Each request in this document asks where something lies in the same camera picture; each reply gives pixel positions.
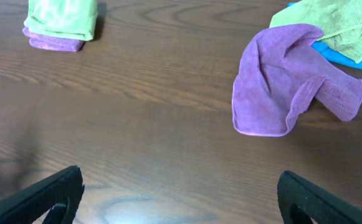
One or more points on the light green microfiber cloth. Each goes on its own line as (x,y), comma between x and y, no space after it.
(69,19)

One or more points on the crumpled purple cloth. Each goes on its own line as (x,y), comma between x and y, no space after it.
(280,73)

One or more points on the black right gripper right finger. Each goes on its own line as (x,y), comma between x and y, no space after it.
(301,201)

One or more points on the yellow-green cloth in pile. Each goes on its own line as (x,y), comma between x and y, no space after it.
(333,26)

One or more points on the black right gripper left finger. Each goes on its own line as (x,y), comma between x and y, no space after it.
(58,195)

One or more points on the folded purple cloth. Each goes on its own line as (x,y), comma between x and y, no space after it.
(46,42)

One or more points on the blue cloth in pile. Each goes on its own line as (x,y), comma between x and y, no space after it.
(349,57)

